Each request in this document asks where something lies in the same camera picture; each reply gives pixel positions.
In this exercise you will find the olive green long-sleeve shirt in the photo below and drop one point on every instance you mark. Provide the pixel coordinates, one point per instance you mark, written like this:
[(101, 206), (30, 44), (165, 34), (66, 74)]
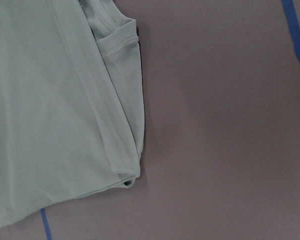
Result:
[(72, 114)]

